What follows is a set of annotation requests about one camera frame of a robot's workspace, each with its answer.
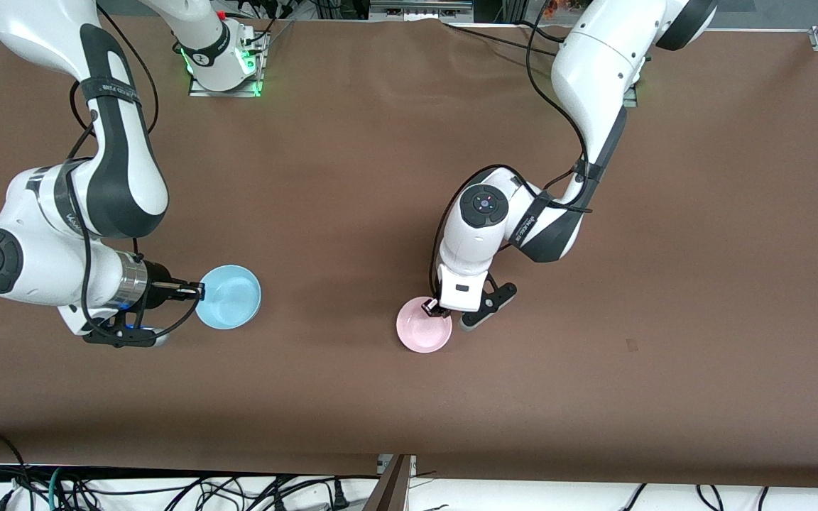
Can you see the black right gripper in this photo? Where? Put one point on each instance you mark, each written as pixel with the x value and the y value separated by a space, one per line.
pixel 159 285

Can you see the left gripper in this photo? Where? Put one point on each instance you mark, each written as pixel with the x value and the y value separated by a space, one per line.
pixel 432 306

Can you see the pink bowl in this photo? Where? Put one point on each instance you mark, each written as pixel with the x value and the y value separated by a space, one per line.
pixel 423 330

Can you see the light blue bowl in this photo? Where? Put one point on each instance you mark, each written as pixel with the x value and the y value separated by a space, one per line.
pixel 231 298

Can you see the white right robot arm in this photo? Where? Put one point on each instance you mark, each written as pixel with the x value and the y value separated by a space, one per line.
pixel 125 177

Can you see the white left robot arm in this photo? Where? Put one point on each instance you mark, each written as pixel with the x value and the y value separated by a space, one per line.
pixel 593 64

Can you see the brown table cover sheet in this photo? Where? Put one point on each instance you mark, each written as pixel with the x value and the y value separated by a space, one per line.
pixel 380 177

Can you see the dark table frame post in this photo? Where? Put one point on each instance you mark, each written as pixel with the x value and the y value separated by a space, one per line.
pixel 391 490

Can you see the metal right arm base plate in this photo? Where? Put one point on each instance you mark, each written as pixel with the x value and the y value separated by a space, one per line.
pixel 228 92

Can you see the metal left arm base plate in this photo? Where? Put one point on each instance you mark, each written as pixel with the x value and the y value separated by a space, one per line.
pixel 630 96

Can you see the metal rail with sockets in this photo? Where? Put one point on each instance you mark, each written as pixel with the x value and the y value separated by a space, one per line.
pixel 420 7

